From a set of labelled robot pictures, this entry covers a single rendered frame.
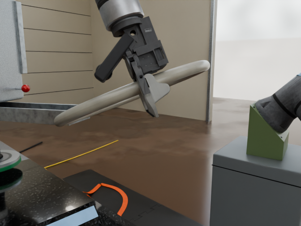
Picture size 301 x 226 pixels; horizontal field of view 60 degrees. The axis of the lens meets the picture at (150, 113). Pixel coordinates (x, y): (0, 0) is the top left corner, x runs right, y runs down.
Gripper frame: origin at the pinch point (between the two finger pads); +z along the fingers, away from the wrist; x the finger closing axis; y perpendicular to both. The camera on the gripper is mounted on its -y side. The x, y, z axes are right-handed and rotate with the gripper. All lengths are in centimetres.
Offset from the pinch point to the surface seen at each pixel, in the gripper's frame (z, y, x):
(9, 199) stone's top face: 11, -51, 36
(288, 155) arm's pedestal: 46, 61, 58
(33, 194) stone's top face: 13, -45, 38
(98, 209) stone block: 25.1, -24.6, 30.7
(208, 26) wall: -97, 225, 457
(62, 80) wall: -134, -113, 650
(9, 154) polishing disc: -3, -57, 62
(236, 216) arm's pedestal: 64, 27, 61
